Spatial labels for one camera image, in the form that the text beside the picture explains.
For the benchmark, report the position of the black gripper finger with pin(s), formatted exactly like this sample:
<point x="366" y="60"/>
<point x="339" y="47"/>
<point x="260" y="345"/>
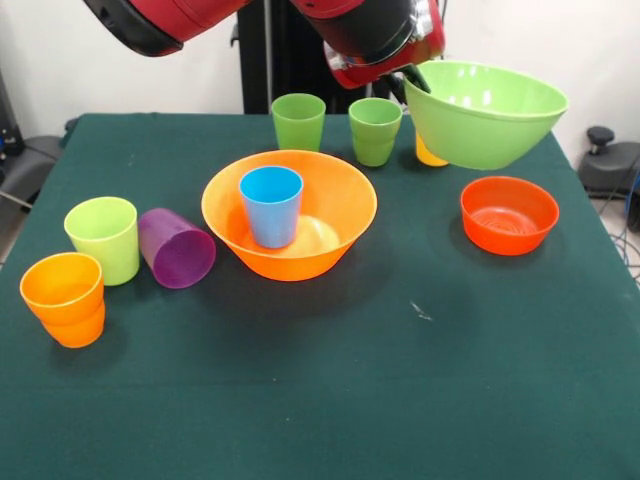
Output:
<point x="399" y="87"/>
<point x="415" y="77"/>

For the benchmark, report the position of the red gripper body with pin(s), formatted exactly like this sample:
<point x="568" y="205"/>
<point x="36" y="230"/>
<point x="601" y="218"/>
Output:
<point x="395" y="62"/>

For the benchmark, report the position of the yellow cup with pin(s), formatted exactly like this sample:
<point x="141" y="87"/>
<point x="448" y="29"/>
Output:
<point x="427" y="155"/>

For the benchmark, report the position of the large green bowl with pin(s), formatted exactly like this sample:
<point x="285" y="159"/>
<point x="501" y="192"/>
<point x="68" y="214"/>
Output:
<point x="475" y="140"/>

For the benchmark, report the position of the blue cup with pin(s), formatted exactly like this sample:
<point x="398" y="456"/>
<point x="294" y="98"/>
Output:
<point x="272" y="220"/>

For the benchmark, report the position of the red bowl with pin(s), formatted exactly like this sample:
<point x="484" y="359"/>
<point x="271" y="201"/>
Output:
<point x="510" y="240"/>

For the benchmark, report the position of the large orange bowl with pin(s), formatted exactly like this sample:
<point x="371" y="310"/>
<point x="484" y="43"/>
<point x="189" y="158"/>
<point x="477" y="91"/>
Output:
<point x="300" y="265"/>

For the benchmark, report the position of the purple cup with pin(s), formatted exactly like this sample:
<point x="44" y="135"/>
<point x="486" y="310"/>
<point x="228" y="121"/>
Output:
<point x="180" y="260"/>

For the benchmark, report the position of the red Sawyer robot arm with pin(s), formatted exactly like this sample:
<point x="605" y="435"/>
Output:
<point x="360" y="25"/>

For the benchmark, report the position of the grey black device base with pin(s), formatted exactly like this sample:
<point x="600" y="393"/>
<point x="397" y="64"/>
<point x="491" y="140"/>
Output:
<point x="610" y="170"/>
<point x="30" y="160"/>

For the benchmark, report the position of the dark green tablecloth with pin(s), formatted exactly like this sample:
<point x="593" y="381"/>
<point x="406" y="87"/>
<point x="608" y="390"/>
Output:
<point x="300" y="350"/>

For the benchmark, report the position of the lime green cup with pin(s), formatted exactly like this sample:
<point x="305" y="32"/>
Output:
<point x="110" y="255"/>

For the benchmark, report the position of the black equipment box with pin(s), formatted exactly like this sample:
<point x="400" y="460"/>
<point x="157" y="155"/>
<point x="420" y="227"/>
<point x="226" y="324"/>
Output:
<point x="7" y="125"/>

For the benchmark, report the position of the orange cup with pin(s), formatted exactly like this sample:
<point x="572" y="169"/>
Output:
<point x="55" y="280"/>
<point x="75" y="335"/>

